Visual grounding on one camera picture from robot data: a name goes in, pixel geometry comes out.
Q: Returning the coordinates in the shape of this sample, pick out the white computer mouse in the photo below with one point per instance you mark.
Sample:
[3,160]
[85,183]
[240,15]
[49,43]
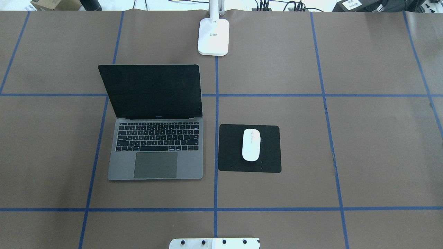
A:
[251,145]

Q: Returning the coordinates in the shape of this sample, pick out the black mouse pad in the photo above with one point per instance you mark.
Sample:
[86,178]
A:
[230,149]

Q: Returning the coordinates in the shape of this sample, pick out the grey laptop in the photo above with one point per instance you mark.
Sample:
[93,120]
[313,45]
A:
[159,128]

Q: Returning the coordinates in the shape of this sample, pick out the white desk lamp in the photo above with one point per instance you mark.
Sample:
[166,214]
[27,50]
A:
[213,36]

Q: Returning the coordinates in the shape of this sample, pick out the black power adapter box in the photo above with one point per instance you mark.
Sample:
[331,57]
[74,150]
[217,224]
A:
[357,5]

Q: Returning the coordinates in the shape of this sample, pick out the black water bottle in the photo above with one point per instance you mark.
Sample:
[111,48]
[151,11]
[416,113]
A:
[91,5]

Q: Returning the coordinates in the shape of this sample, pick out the cardboard box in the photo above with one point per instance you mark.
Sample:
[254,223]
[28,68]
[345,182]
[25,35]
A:
[56,5]

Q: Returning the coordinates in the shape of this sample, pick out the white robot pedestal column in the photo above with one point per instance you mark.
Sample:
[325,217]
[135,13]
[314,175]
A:
[215,243]

